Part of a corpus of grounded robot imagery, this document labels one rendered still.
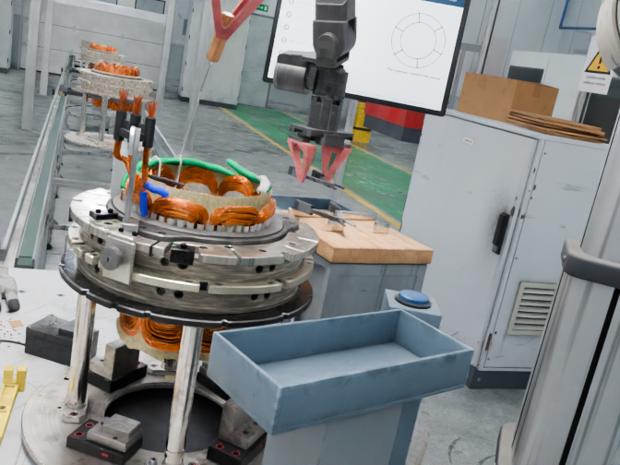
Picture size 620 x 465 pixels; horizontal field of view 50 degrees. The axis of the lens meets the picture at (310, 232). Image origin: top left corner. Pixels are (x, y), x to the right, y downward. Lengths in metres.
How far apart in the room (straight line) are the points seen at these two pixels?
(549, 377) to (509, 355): 2.50
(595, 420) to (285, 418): 0.37
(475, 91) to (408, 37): 1.79
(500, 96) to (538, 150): 0.62
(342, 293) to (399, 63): 1.01
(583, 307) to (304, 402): 0.33
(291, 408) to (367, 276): 0.49
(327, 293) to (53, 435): 0.42
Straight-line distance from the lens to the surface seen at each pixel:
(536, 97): 3.58
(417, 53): 1.90
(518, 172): 3.03
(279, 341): 0.67
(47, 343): 1.16
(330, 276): 0.99
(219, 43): 0.85
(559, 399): 0.79
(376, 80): 1.89
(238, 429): 0.92
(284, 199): 1.26
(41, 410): 1.00
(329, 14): 1.15
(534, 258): 3.14
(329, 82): 1.17
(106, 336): 1.26
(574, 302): 0.76
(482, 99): 3.62
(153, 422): 1.02
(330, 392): 0.59
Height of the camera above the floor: 1.32
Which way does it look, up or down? 14 degrees down
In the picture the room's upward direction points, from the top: 11 degrees clockwise
